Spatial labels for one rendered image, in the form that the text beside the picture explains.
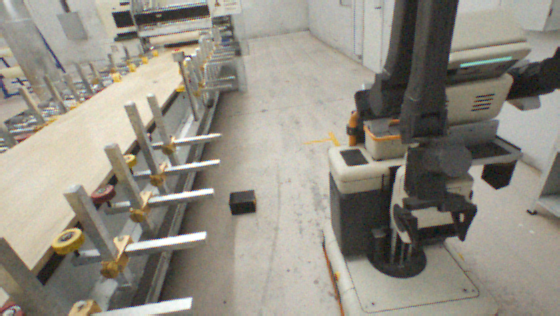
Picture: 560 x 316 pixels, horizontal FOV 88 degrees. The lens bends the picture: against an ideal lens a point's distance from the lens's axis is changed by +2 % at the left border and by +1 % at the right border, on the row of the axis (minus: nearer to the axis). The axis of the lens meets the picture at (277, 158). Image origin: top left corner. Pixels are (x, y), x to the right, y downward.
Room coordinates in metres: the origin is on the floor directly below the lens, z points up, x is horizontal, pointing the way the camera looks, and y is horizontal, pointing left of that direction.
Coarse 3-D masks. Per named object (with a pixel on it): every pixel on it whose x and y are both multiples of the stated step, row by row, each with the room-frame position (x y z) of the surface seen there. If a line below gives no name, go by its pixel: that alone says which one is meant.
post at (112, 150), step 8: (112, 144) 0.92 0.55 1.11; (112, 152) 0.91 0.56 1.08; (120, 152) 0.94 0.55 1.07; (112, 160) 0.91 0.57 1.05; (120, 160) 0.92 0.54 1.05; (120, 168) 0.91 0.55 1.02; (128, 168) 0.94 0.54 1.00; (120, 176) 0.91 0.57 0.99; (128, 176) 0.92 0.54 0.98; (120, 184) 0.91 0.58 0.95; (128, 184) 0.91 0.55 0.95; (136, 184) 0.94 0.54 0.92; (128, 192) 0.91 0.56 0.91; (136, 192) 0.92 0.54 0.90; (128, 200) 0.91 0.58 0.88; (136, 200) 0.91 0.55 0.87; (136, 208) 0.91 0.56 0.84; (144, 224) 0.91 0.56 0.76; (152, 224) 0.93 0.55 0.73
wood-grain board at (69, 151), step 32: (160, 64) 3.75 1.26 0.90; (96, 96) 2.56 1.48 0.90; (128, 96) 2.40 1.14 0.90; (160, 96) 2.25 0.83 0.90; (64, 128) 1.81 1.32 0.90; (96, 128) 1.72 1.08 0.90; (128, 128) 1.64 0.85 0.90; (0, 160) 1.43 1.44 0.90; (32, 160) 1.37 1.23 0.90; (64, 160) 1.31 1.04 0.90; (96, 160) 1.26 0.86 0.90; (0, 192) 1.08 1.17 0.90; (32, 192) 1.04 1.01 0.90; (0, 224) 0.84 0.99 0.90; (32, 224) 0.82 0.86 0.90; (64, 224) 0.79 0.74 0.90; (32, 256) 0.66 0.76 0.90; (0, 288) 0.55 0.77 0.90
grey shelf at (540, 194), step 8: (552, 152) 1.39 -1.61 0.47; (552, 160) 1.38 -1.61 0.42; (544, 168) 1.40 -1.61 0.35; (552, 168) 1.40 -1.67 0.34; (544, 176) 1.40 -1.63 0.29; (552, 176) 1.40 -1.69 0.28; (544, 184) 1.40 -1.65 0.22; (552, 184) 1.40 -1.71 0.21; (536, 192) 1.39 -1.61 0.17; (544, 192) 1.40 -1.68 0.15; (552, 192) 1.41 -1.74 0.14; (536, 200) 1.38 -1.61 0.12; (544, 200) 1.35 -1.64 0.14; (552, 200) 1.34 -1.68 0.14; (528, 208) 1.41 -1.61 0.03; (552, 208) 1.28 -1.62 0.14
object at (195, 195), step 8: (192, 192) 0.98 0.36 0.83; (200, 192) 0.97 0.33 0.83; (208, 192) 0.96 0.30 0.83; (152, 200) 0.96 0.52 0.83; (160, 200) 0.96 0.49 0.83; (168, 200) 0.95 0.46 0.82; (176, 200) 0.96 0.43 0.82; (184, 200) 0.96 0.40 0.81; (192, 200) 0.96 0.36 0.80; (104, 208) 0.96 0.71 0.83; (112, 208) 0.95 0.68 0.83; (120, 208) 0.95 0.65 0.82; (128, 208) 0.95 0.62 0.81
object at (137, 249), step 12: (156, 240) 0.73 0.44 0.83; (168, 240) 0.72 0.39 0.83; (180, 240) 0.71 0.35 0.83; (192, 240) 0.71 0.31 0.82; (204, 240) 0.71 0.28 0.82; (84, 252) 0.72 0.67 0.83; (96, 252) 0.72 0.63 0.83; (132, 252) 0.70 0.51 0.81; (144, 252) 0.70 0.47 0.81; (156, 252) 0.70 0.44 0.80; (84, 264) 0.70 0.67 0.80
